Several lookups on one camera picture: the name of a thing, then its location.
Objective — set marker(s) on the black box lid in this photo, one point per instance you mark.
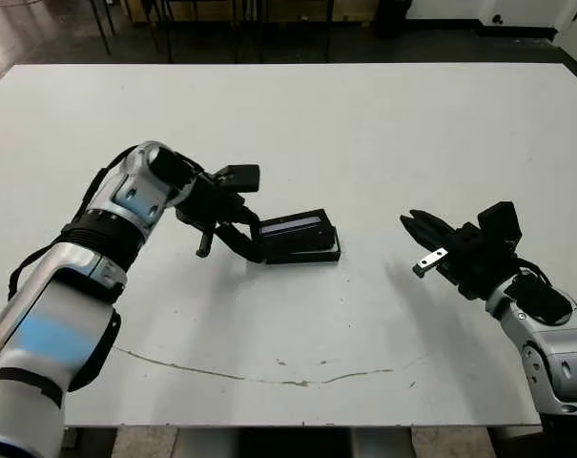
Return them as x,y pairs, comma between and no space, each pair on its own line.
297,229

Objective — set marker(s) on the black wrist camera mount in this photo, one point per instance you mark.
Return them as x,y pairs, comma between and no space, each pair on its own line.
500,222
240,177

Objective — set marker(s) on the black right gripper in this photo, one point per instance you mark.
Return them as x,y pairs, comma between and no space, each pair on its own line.
474,262

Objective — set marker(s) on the dark grey robot lower body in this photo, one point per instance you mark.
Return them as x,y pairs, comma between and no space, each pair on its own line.
293,443

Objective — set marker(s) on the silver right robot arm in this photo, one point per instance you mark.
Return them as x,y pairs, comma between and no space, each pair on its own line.
550,343

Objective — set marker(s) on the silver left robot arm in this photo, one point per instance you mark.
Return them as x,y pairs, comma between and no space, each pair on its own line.
78,286

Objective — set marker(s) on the white door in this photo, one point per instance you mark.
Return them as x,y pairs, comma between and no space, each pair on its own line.
570,21

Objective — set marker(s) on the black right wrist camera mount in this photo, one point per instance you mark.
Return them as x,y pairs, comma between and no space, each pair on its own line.
500,222

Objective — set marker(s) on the black box with white insert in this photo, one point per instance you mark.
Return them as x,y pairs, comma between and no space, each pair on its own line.
307,256

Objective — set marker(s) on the black bin with purple bag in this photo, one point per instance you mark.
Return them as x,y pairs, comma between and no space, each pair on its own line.
392,19

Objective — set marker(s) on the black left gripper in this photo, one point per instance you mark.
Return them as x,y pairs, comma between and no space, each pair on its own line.
212,200

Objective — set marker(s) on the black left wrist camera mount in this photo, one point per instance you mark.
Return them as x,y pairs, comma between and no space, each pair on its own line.
240,177

